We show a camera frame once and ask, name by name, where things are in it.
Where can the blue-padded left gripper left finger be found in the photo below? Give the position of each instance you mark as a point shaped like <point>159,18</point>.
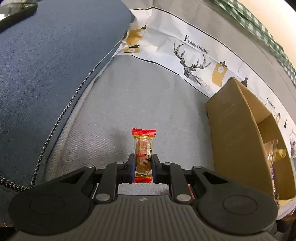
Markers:
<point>111,176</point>

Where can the black remote control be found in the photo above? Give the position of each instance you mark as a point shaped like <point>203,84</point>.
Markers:
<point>14,13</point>

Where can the brown cardboard box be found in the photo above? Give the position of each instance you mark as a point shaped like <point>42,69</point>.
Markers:
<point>240,126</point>

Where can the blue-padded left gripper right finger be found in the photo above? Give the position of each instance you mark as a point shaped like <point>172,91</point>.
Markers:
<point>175,177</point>

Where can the deer print sofa cover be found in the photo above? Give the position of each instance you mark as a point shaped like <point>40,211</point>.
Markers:
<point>175,57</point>

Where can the red candy bar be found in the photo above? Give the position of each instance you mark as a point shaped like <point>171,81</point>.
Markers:
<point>143,140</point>

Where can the green checkered cloth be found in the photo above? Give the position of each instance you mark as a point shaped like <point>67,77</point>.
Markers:
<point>248,21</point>

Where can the clear wrapped snack in box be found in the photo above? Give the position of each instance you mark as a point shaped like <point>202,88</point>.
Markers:
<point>273,154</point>

